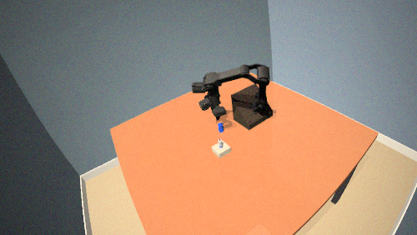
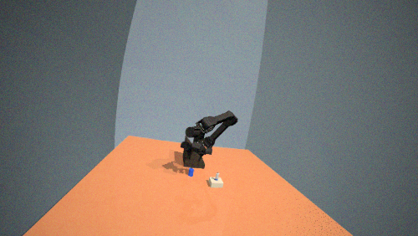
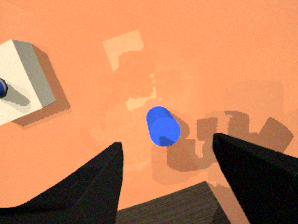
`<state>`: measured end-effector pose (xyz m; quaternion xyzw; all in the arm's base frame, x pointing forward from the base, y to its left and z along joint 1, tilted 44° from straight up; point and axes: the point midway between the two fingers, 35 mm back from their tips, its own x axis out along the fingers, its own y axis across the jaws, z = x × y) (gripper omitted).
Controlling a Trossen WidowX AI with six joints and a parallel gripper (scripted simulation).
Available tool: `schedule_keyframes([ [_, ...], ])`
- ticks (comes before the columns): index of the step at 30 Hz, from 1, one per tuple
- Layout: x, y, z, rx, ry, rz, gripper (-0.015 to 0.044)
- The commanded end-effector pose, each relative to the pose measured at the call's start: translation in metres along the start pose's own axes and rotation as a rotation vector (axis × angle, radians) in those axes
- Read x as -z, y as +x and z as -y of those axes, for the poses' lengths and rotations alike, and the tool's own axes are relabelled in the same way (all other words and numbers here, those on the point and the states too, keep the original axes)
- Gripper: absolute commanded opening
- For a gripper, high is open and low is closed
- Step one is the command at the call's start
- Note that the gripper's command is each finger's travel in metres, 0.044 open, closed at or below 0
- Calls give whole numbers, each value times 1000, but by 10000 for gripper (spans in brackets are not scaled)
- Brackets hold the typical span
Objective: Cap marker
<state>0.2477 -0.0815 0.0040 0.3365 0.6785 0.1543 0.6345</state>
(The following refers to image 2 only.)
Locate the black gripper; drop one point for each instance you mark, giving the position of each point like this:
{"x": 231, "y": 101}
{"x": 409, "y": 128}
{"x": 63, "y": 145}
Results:
{"x": 188, "y": 148}

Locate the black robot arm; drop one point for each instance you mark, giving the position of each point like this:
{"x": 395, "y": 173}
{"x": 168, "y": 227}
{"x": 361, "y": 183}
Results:
{"x": 208, "y": 124}

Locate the blue cylinder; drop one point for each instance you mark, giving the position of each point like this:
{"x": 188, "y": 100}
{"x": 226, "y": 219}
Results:
{"x": 191, "y": 171}

